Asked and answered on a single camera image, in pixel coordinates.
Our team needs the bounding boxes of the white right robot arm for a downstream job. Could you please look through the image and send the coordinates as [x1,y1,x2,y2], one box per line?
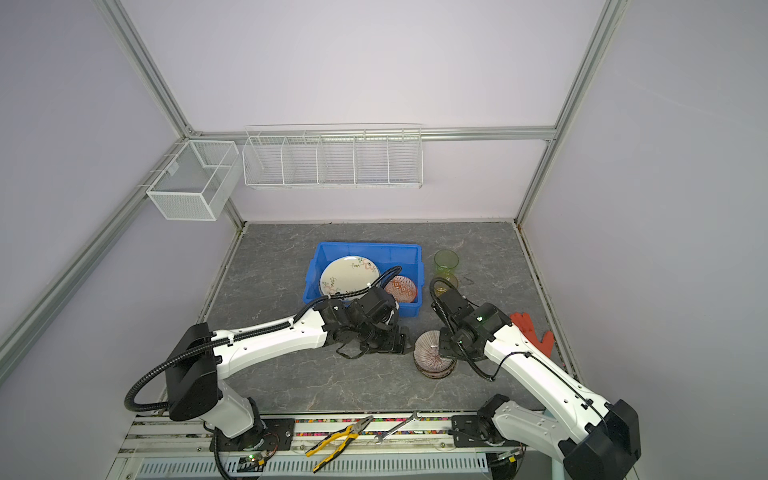
[429,277,641,479]

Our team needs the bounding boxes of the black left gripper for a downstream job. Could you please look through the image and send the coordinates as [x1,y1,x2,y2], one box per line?
[356,321,417,355]

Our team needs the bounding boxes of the white wire wall rack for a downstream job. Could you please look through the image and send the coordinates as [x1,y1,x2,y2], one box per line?
[242,123,424,189]

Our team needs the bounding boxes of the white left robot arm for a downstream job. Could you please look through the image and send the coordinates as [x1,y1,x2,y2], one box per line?
[124,266,408,451]

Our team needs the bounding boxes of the red work glove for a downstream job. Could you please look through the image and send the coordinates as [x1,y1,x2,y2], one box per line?
[509,312,555,358]

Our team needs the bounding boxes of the pink striped bowl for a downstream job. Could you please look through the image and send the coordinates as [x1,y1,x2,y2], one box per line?
[413,330,456,380]

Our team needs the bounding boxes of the white mesh box basket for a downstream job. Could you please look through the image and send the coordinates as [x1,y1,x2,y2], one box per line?
[147,140,243,221]

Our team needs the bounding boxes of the yellow black pliers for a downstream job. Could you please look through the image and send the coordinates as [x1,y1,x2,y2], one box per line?
[305,415,374,474]

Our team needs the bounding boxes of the blue plastic bin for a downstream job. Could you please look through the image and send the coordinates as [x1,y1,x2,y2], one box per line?
[302,242,425,318]

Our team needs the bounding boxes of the green glass cup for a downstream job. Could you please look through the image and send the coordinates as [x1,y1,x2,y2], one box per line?
[433,249,460,284]

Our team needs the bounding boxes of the silver wrench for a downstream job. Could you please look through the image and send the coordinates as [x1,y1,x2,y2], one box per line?
[374,411,420,444]

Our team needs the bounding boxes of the cream floral plate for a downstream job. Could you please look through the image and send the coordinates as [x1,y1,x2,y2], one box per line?
[319,255,380,295]

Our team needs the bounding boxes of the orange patterned bowl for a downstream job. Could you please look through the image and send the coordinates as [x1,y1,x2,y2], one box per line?
[385,275,418,304]

